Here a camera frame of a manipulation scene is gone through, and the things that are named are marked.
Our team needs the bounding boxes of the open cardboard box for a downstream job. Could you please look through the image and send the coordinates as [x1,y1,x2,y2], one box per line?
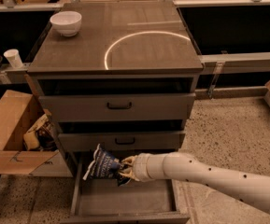
[0,90,73,177]

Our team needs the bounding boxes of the blue chip bag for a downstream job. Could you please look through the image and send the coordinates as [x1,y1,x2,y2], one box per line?
[83,145,131,186]

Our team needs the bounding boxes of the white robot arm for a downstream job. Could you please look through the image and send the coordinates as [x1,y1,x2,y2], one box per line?
[120,152,270,215]

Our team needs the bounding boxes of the grey drawer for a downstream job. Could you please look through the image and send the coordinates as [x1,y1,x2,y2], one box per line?
[58,131,185,152]
[39,93,195,122]
[61,153,189,224]

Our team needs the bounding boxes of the grey bottom drawer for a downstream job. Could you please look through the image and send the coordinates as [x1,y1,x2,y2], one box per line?
[61,153,189,224]

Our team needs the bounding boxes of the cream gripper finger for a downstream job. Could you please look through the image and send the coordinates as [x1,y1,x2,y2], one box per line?
[120,168,139,181]
[121,155,136,167]

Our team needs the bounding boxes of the white ceramic bowl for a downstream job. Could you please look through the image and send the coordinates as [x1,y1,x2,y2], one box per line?
[50,11,82,36]

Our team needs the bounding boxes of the grey drawer cabinet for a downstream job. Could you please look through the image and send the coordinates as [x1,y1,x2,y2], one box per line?
[27,0,205,224]

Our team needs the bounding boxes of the snack bags in box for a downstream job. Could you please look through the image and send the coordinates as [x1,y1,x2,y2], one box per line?
[23,114,57,151]

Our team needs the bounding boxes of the white paper cup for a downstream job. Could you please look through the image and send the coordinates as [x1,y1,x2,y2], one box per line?
[4,49,23,68]

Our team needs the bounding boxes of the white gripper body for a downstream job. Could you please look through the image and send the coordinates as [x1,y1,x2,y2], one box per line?
[133,153,164,182]

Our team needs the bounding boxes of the grey middle drawer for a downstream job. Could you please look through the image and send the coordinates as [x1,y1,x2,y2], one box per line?
[58,131,185,152]

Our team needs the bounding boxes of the grey top drawer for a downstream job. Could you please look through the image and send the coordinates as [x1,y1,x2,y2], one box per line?
[39,93,195,122]

